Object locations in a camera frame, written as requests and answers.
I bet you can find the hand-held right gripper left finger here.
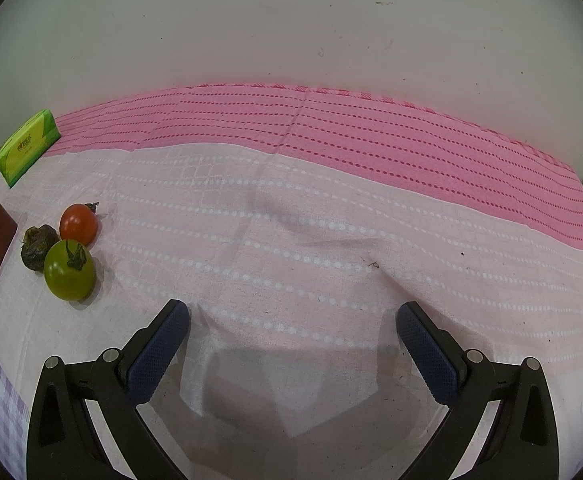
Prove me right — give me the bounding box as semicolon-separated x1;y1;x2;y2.
26;299;192;480

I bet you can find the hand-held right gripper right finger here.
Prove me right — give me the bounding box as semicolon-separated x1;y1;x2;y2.
395;302;561;480

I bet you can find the green tomato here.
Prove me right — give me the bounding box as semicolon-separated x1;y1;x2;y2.
44;240;96;302

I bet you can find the small red tomato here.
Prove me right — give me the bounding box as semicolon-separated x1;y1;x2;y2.
59;202;101;245

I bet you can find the dark wrinkled passion fruit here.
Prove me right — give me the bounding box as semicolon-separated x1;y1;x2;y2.
20;225;62;270

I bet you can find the pink white checked tablecloth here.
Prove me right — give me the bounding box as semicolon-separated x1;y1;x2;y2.
0;81;583;480

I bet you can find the green tissue pack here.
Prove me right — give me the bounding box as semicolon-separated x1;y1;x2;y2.
0;109;61;189

